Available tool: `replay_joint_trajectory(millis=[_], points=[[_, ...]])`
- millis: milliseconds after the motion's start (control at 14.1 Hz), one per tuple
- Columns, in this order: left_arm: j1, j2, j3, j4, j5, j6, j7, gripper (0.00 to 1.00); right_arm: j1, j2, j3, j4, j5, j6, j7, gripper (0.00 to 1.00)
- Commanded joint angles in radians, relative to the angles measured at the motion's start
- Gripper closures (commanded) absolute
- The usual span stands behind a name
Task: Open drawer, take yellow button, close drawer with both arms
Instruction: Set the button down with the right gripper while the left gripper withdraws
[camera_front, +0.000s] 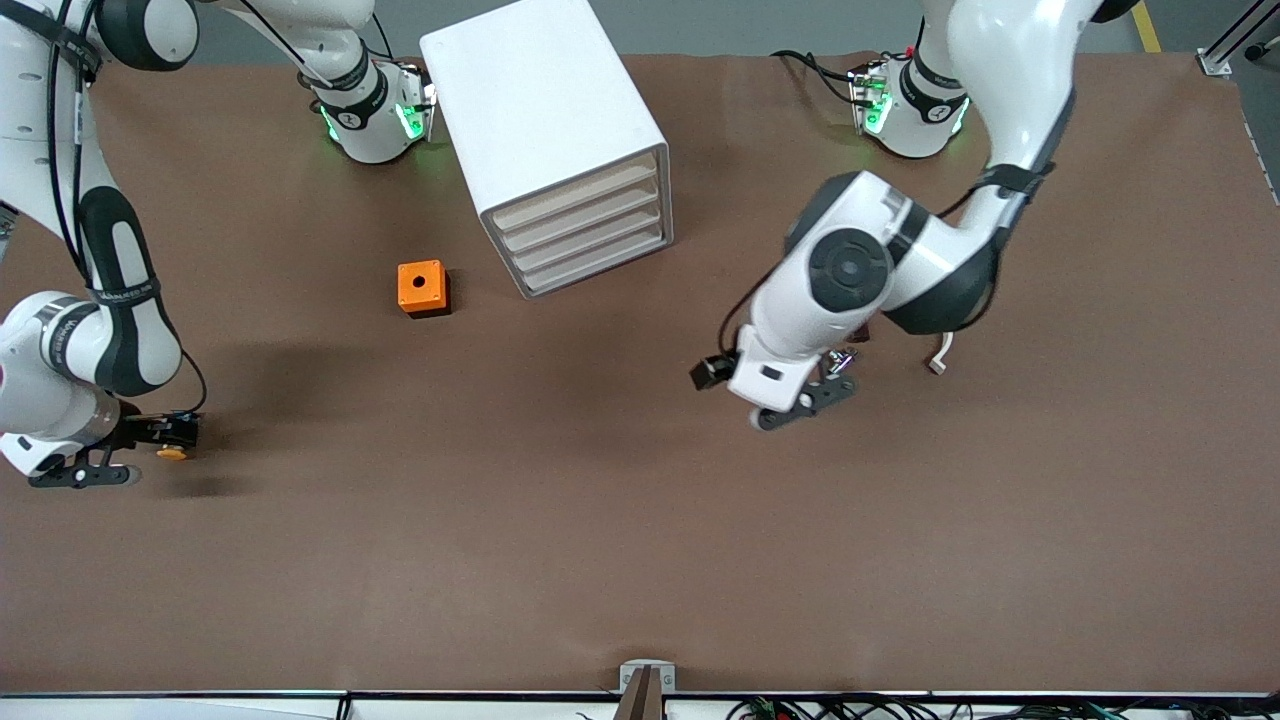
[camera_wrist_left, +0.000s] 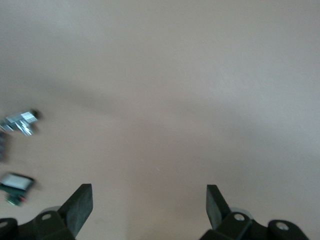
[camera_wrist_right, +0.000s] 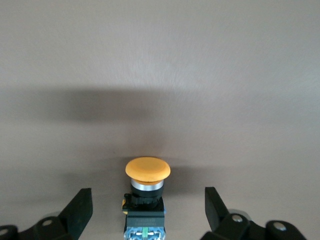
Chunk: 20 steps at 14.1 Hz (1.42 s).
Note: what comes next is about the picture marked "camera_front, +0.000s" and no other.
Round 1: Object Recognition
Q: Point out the white table edge rail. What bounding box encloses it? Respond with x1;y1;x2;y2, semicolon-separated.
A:
0;688;1280;720

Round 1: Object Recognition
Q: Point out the white drawer cabinet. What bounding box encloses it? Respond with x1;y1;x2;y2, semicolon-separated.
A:
418;0;676;301

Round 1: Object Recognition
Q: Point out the aluminium frame profile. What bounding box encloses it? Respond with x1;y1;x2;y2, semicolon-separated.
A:
1195;0;1280;79

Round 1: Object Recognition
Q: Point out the brown table cover sheet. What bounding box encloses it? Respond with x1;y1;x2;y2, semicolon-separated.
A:
0;50;1280;696

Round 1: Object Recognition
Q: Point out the black arm base cable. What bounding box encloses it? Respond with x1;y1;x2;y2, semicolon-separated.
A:
362;10;397;64
770;48;866;107

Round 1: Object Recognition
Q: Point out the black right arm base cable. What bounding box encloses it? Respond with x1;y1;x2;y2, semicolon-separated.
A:
362;10;397;64

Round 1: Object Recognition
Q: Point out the grey metal bracket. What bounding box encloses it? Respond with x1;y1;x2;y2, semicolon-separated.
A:
618;660;677;694

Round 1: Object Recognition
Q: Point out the orange button enclosure box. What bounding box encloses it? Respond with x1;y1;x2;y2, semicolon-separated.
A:
396;259;452;319

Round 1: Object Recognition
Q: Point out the white plastic drawer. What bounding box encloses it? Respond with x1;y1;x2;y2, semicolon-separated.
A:
492;158;661;233
520;228;669;296
502;182;663;253
510;205;665;273

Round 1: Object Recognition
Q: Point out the black left arm base cable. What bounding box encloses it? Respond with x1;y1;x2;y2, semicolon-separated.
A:
770;48;866;107

